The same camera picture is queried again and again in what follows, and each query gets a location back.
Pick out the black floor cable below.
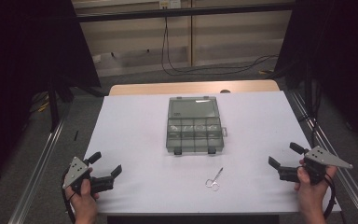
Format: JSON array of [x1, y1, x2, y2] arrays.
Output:
[[160, 17, 280, 77]]

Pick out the wooden table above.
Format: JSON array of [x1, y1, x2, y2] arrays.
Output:
[[108, 79, 281, 97]]

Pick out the aluminium rail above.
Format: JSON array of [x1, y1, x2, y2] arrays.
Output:
[[7, 119, 65, 224], [290, 90, 358, 224]]

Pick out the person's left hand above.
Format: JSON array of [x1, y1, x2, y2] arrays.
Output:
[[64, 167, 101, 222]]

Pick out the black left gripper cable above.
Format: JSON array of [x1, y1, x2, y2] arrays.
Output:
[[61, 168, 77, 224]]

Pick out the white table mat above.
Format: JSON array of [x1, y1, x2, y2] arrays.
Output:
[[84, 90, 342, 217]]

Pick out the white wall socket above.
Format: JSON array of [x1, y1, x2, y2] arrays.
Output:
[[158, 0, 182, 10]]

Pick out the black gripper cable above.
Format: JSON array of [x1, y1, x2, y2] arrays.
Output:
[[322, 173, 337, 219], [61, 168, 77, 224]]

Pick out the person's right hand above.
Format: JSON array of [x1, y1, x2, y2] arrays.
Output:
[[293, 160, 338, 215]]

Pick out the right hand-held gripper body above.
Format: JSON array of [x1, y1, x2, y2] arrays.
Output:
[[278, 146, 354, 186]]

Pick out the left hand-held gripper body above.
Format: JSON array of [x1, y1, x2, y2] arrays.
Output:
[[62, 156, 116, 196]]

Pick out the black horizontal bar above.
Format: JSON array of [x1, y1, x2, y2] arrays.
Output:
[[75, 2, 296, 23]]

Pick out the small metal scissors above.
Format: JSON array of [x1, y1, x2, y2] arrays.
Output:
[[204, 167, 225, 191]]

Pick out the yellow cable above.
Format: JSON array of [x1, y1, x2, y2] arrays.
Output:
[[36, 100, 50, 113]]

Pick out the black curtain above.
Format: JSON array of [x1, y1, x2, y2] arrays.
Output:
[[0, 0, 103, 191], [273, 0, 358, 155]]

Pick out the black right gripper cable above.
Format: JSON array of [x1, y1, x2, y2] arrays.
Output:
[[322, 173, 337, 219]]

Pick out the clear plastic compartment box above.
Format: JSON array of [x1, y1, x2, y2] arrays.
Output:
[[165, 95, 228, 156]]

